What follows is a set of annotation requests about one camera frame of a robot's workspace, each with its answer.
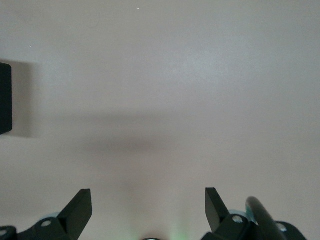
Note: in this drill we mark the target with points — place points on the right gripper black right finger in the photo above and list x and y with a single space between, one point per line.
217 215

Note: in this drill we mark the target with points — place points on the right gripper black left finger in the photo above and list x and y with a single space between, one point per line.
72 217

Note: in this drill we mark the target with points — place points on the black plastic tray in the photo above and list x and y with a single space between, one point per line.
5 100

